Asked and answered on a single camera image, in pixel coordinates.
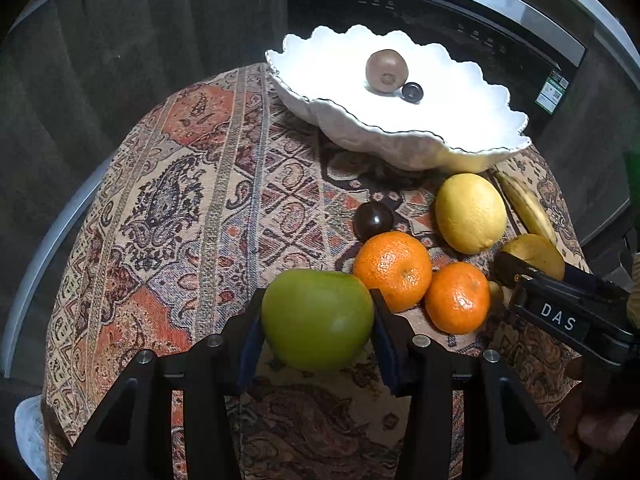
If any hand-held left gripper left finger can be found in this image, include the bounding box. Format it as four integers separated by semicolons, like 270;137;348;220
57;287;266;480

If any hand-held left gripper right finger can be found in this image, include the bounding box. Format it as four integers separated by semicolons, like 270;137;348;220
370;288;578;480

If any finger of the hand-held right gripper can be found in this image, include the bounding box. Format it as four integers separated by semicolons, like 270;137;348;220
492;250;541;288

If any small brown longan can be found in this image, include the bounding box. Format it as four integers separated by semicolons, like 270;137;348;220
487;280;513;308

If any yellow mango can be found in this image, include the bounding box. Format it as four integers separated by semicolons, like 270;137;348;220
500;233;566;283

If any small orange tangerine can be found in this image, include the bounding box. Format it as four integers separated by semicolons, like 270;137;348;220
424;262;492;336

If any small yellow banana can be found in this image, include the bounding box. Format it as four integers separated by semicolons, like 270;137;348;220
494;170;558;246

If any yellow lemon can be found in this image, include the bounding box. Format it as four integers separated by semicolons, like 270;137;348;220
434;173;508;255

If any green apple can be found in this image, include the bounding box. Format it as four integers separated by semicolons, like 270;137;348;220
261;268;376;372

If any large orange tangerine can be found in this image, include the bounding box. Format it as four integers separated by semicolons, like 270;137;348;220
353;231;433;313

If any large dark plum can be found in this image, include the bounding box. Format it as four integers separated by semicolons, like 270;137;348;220
353;201;395;242

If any white scalloped bowl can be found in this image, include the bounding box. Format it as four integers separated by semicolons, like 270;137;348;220
265;24;532;173

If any brown kiwi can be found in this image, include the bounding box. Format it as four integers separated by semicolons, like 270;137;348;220
365;49;407;94

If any person's right hand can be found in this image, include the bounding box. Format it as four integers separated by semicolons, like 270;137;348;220
555;357;621;466

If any patterned woven tablecloth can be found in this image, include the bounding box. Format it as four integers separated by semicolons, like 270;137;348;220
42;62;591;480

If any green energy label sticker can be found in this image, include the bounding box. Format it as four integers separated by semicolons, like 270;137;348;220
535;71;571;113

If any black built-in dishwasher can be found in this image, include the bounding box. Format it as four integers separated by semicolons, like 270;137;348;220
287;0;588;141

